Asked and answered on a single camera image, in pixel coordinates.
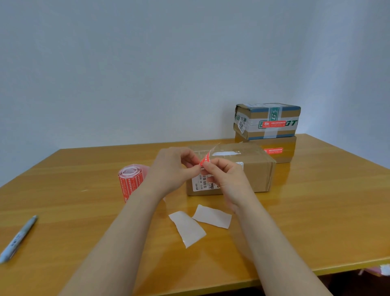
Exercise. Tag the person's right forearm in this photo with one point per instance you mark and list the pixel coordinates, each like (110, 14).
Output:
(277, 256)

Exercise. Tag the single red label paper sticker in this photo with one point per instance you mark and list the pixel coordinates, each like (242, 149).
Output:
(273, 151)
(274, 124)

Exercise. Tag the box with green GT tape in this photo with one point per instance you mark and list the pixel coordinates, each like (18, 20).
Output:
(256, 114)

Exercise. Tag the light blue pen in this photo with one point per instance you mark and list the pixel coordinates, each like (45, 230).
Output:
(16, 241)

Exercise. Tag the person's left hand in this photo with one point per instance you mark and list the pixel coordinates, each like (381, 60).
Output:
(167, 177)

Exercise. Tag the person's left forearm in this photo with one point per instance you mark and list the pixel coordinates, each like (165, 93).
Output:
(115, 247)

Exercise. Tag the roll of red stickers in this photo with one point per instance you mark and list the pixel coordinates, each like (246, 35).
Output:
(129, 183)

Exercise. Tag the wide cardboard box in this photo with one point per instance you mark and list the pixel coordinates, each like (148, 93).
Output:
(259, 173)

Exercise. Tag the white tag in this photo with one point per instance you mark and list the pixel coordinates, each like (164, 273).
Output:
(385, 270)

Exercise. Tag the person's right hand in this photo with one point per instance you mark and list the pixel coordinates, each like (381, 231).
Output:
(234, 186)

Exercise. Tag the cardboard box with torn tape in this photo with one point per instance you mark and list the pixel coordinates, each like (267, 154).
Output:
(289, 151)

